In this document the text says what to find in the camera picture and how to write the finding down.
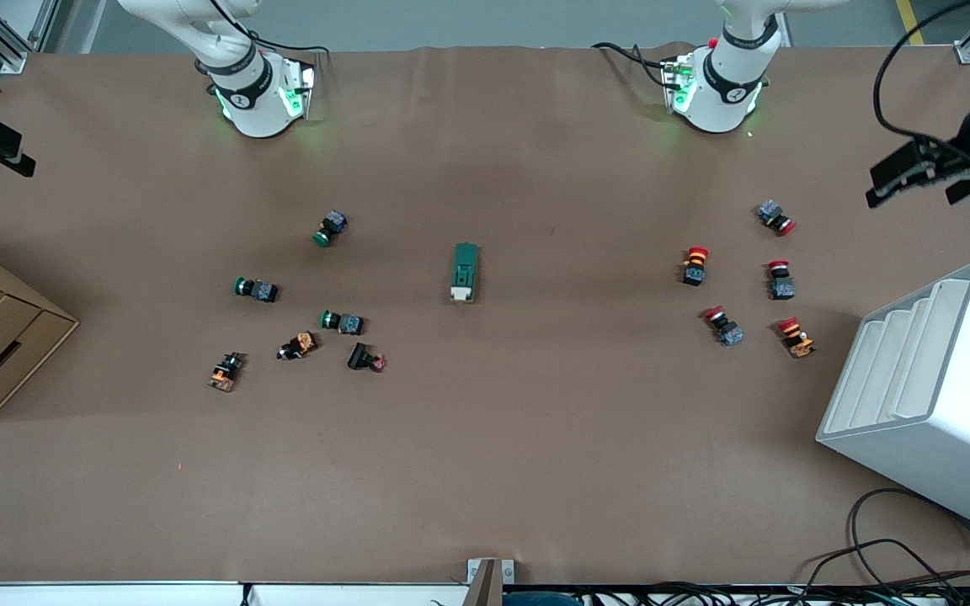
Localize green load switch white lever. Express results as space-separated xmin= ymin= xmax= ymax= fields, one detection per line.
xmin=450 ymin=242 xmax=481 ymax=304

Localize red button orange block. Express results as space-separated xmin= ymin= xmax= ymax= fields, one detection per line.
xmin=681 ymin=246 xmax=711 ymax=287
xmin=776 ymin=316 xmax=817 ymax=359

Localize white stepped plastic rack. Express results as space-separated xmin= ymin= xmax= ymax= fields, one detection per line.
xmin=816 ymin=260 xmax=970 ymax=542

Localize black orange push button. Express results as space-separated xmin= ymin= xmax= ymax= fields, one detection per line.
xmin=277 ymin=331 xmax=318 ymax=361
xmin=207 ymin=352 xmax=245 ymax=393

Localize black button red contact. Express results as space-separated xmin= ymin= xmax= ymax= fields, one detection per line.
xmin=347 ymin=342 xmax=386 ymax=373

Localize brown paper table cover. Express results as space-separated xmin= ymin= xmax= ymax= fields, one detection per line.
xmin=0 ymin=44 xmax=970 ymax=587

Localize black left base cable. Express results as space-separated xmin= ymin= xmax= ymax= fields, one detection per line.
xmin=593 ymin=42 xmax=680 ymax=89

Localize black base cable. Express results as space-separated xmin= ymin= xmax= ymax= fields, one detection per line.
xmin=205 ymin=0 xmax=333 ymax=60
xmin=593 ymin=42 xmax=680 ymax=89

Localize black right base cable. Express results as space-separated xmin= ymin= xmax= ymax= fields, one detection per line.
xmin=205 ymin=0 xmax=333 ymax=60

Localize black looped cable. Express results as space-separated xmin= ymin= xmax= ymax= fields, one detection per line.
xmin=850 ymin=488 xmax=970 ymax=590

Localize tangled black cables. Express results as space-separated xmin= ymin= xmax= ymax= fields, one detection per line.
xmin=582 ymin=579 xmax=970 ymax=606

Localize white table edge rail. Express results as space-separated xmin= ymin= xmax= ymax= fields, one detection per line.
xmin=0 ymin=580 xmax=471 ymax=606

